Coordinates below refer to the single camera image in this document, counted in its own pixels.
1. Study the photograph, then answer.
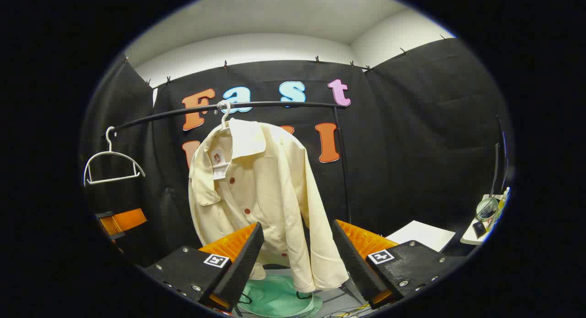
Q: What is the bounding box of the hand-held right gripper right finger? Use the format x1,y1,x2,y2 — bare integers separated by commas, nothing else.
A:
332,219,467,310

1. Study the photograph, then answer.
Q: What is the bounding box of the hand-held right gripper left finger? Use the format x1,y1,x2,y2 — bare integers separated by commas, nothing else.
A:
142,221,265,315

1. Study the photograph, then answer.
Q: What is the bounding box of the green laundry hamper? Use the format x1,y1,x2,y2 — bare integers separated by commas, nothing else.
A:
236,275,323,318

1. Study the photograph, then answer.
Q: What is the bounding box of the cream button jacket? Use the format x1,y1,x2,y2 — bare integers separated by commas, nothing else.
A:
188,118,351,293

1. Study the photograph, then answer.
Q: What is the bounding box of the white plastic clothes hanger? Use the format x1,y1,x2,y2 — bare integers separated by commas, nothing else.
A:
83,126,146,187
216,100,233,132

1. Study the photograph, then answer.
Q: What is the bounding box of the black metal clothes rack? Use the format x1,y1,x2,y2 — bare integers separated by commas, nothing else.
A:
105,101,362,305

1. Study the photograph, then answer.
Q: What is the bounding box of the white flat board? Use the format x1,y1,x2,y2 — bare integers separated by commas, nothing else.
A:
397,220,457,253

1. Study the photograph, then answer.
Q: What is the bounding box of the white side table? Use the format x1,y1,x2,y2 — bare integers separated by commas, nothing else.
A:
460,194,504,245

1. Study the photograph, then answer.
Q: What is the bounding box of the black backdrop cloth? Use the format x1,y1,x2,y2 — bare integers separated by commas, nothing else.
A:
79,37,515,268

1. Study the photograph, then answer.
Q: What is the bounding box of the round magnifier lamp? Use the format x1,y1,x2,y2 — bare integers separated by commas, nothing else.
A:
475,117,508,221

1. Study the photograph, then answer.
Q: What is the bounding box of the row of small black clips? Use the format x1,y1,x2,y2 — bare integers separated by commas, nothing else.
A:
123,33,447,87

